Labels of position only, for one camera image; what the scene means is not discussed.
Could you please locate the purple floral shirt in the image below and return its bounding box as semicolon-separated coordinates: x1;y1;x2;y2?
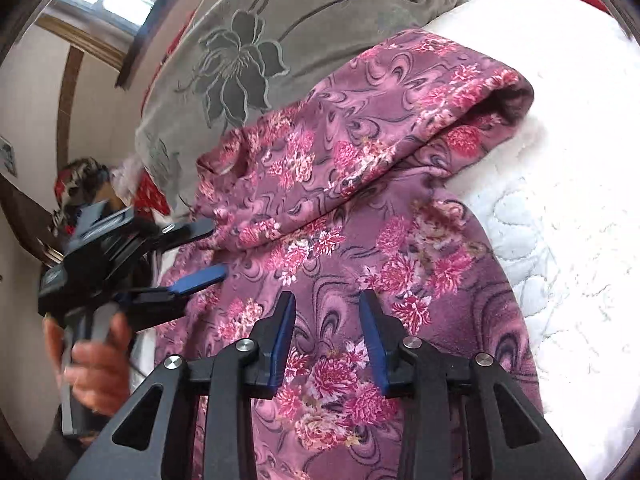
155;29;540;479

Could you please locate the pile of clothes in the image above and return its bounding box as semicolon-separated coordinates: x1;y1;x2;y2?
53;157;111;222

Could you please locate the left hand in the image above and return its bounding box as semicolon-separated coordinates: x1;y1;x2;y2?
43;312;132;416

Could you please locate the grey floral pillow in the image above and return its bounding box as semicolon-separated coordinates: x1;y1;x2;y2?
133;0;469;214

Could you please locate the window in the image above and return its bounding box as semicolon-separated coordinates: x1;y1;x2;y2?
36;0;156;70

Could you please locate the white quilted bedspread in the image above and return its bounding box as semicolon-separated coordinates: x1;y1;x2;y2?
430;0;639;479

